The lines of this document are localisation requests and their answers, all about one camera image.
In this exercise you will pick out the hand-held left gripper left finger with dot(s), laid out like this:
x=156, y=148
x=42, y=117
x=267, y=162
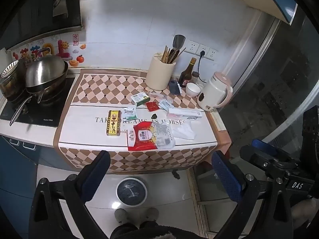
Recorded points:
x=96, y=176

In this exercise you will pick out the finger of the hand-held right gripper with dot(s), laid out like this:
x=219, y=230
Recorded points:
x=254, y=158
x=266, y=147

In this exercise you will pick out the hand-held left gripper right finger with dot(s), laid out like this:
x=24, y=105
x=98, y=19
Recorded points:
x=225, y=176

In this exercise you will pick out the round trash bin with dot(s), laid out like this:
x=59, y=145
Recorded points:
x=131, y=191

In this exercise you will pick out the white red printed packet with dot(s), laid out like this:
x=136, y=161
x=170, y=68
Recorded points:
x=130, y=138

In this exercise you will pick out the yellow medicine box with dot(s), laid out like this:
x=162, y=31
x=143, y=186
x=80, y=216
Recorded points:
x=114, y=123

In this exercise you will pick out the red snack bag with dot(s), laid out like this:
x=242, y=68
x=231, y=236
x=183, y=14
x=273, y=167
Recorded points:
x=142, y=137

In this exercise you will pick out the white tissue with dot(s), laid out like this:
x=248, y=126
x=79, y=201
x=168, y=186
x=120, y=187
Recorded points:
x=184, y=131

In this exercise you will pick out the white green sachet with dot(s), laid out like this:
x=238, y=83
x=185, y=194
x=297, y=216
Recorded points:
x=129, y=113

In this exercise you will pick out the clear plastic wrapper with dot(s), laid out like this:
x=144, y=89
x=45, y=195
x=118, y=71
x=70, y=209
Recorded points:
x=163, y=135

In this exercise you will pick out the pink white toothpaste box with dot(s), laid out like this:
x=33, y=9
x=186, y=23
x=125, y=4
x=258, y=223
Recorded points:
x=184, y=113

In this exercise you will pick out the green white small box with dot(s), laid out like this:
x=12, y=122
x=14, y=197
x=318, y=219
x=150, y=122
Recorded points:
x=140, y=99

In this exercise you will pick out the red sauce sachet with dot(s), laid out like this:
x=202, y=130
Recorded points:
x=152, y=106

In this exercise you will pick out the white blue sachet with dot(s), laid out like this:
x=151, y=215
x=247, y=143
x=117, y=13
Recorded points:
x=165, y=104

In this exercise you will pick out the person's right forearm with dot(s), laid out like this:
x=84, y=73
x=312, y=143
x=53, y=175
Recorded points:
x=301, y=212

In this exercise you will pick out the person's left shoe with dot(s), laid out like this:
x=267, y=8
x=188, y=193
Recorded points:
x=121, y=216

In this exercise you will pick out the person's shoe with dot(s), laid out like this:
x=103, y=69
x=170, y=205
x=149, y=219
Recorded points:
x=121, y=216
x=152, y=213

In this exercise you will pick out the checkered printed table mat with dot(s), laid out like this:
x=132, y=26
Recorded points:
x=84, y=129

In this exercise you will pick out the glass window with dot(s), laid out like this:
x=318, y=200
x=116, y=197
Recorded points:
x=281, y=79

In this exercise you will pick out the person's right shoe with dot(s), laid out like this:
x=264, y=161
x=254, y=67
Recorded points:
x=152, y=213

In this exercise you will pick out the white pink electric kettle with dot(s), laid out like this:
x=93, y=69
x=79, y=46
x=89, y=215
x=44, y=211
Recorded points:
x=213, y=93

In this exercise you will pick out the black induction cooktop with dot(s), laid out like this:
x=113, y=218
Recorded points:
x=49, y=114

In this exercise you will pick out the person's legs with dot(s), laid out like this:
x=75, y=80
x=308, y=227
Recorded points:
x=154, y=231

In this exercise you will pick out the blue base cabinet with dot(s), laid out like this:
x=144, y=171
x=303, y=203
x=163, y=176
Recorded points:
x=15, y=169

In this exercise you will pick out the white bowl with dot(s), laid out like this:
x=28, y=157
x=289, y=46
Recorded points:
x=193, y=90

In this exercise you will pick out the small seasoning jar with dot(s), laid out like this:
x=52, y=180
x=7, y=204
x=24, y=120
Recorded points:
x=195, y=77

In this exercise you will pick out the clear long plastic packet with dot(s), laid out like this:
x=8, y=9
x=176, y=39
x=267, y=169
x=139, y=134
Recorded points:
x=157, y=95

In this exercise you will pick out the dark sauce bottle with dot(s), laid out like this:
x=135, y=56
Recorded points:
x=186, y=76

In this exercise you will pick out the cream utensil holder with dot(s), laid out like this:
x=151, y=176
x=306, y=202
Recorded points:
x=159, y=76

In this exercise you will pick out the striped pot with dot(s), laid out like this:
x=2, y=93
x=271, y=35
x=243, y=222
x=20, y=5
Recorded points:
x=11, y=88

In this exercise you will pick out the bundle of wooden chopsticks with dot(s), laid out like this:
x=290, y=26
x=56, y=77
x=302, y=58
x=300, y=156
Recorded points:
x=169, y=56

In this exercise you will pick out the metal spatula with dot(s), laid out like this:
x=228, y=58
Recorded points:
x=179, y=42

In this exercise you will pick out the striped bowl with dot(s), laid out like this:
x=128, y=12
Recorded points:
x=8, y=69

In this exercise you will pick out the black range hood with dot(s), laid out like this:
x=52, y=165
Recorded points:
x=37, y=10

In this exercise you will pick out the white wall socket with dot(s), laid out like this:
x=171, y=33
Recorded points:
x=212, y=54
x=202, y=47
x=192, y=46

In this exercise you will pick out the colourful wall stickers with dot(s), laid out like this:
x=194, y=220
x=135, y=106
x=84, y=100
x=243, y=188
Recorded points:
x=59, y=48

